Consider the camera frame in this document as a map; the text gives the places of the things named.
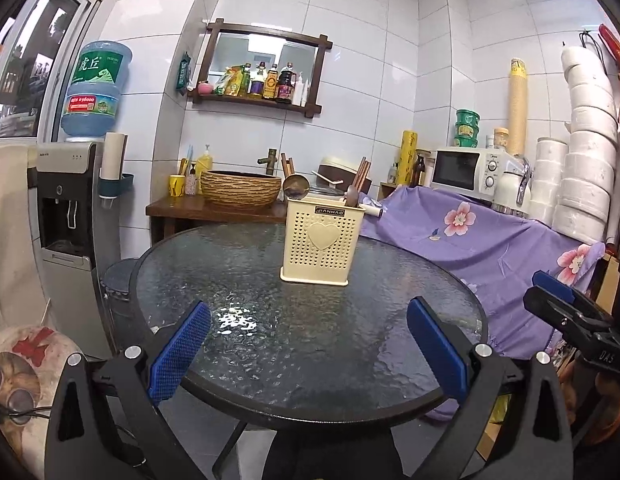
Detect grey trash bin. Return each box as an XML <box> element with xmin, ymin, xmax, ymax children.
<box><xmin>100</xmin><ymin>258</ymin><xmax>141</xmax><ymax>356</ymax></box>

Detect cardboard box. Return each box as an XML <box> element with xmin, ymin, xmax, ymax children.
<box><xmin>587</xmin><ymin>252</ymin><xmax>620</xmax><ymax>321</ymax></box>

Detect blue water jug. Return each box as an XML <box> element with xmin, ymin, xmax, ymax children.
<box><xmin>60</xmin><ymin>40</ymin><xmax>133</xmax><ymax>142</ymax></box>

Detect tall stack of paper cups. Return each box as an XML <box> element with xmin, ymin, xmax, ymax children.
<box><xmin>506</xmin><ymin>58</ymin><xmax>530</xmax><ymax>158</ymax></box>

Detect stack of large white bowls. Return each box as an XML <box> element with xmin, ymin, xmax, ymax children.
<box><xmin>552</xmin><ymin>46</ymin><xmax>619</xmax><ymax>241</ymax></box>

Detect red hanging ornament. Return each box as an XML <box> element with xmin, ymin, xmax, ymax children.
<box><xmin>597</xmin><ymin>24</ymin><xmax>620</xmax><ymax>161</ymax></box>

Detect grey water dispenser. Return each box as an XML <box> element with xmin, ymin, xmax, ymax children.
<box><xmin>30</xmin><ymin>141</ymin><xmax>116</xmax><ymax>358</ymax></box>

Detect aluminium sliding window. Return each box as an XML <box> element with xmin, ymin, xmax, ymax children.
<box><xmin>0</xmin><ymin>0</ymin><xmax>103</xmax><ymax>141</ymax></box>

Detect yellow roll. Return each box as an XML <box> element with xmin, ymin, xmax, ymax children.
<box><xmin>396</xmin><ymin>130</ymin><xmax>421</xmax><ymax>186</ymax></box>

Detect person's right hand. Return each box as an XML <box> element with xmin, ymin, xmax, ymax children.
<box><xmin>558</xmin><ymin>362</ymin><xmax>583</xmax><ymax>418</ymax></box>

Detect printed stool cushion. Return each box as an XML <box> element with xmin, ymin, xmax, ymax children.
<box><xmin>0</xmin><ymin>325</ymin><xmax>86</xmax><ymax>478</ymax></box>

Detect wooden framed mirror shelf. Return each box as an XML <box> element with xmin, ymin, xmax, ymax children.
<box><xmin>187</xmin><ymin>18</ymin><xmax>334</xmax><ymax>120</ymax></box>

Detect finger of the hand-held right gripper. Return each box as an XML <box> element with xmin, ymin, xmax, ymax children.
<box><xmin>522</xmin><ymin>285</ymin><xmax>616</xmax><ymax>345</ymax></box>
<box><xmin>532</xmin><ymin>270</ymin><xmax>591</xmax><ymax>312</ymax></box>

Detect black cable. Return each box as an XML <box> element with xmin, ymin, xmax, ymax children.
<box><xmin>0</xmin><ymin>402</ymin><xmax>53</xmax><ymax>421</ymax></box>

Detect brass faucet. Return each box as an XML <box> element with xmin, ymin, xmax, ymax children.
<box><xmin>257</xmin><ymin>148</ymin><xmax>279</xmax><ymax>177</ymax></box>

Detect teal cup holder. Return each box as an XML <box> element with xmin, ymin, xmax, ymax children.
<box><xmin>97</xmin><ymin>172</ymin><xmax>135</xmax><ymax>198</ymax></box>

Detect metal spoon with wooden handle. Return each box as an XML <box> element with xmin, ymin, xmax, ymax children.
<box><xmin>282</xmin><ymin>172</ymin><xmax>311</xmax><ymax>203</ymax></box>

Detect dark soy sauce bottle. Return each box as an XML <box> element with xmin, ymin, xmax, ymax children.
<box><xmin>277</xmin><ymin>62</ymin><xmax>295</xmax><ymax>104</ymax></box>

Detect white microwave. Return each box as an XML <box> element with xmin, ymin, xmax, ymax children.
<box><xmin>430</xmin><ymin>146</ymin><xmax>510</xmax><ymax>203</ymax></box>

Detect green hanging packet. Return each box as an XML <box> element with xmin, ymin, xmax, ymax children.
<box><xmin>176</xmin><ymin>52</ymin><xmax>193</xmax><ymax>97</ymax></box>

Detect white paper cup tube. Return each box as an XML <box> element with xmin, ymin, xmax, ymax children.
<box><xmin>100</xmin><ymin>131</ymin><xmax>128</xmax><ymax>181</ymax></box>

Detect wooden counter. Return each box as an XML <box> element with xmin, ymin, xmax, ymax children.
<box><xmin>146</xmin><ymin>196</ymin><xmax>291</xmax><ymax>241</ymax></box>

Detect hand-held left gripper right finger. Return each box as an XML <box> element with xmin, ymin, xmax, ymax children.
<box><xmin>406</xmin><ymin>296</ymin><xmax>573</xmax><ymax>480</ymax></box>

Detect brown and white rice cooker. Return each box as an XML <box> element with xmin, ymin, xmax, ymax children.
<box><xmin>317</xmin><ymin>156</ymin><xmax>373</xmax><ymax>193</ymax></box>

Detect beige cloth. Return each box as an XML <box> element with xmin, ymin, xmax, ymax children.
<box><xmin>0</xmin><ymin>145</ymin><xmax>48</xmax><ymax>331</ymax></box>

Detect woven brown basin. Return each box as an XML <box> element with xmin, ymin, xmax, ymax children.
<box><xmin>199</xmin><ymin>170</ymin><xmax>283</xmax><ymax>209</ymax></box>

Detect white kettle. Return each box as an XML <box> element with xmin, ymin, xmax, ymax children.
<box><xmin>492</xmin><ymin>156</ymin><xmax>533</xmax><ymax>217</ymax></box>

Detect purple floral cloth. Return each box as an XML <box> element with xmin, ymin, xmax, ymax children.
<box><xmin>357</xmin><ymin>184</ymin><xmax>608</xmax><ymax>423</ymax></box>

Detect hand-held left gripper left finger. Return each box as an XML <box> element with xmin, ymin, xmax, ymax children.
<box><xmin>44</xmin><ymin>300</ymin><xmax>213</xmax><ymax>480</ymax></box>

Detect cream plastic utensil holder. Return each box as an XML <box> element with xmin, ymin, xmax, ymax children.
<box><xmin>280</xmin><ymin>199</ymin><xmax>367</xmax><ymax>287</ymax></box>

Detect stack of small white bowls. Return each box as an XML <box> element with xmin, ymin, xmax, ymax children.
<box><xmin>530</xmin><ymin>137</ymin><xmax>570</xmax><ymax>226</ymax></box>

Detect yellow green snack packets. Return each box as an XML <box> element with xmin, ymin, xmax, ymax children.
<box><xmin>213</xmin><ymin>66</ymin><xmax>244</xmax><ymax>97</ymax></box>

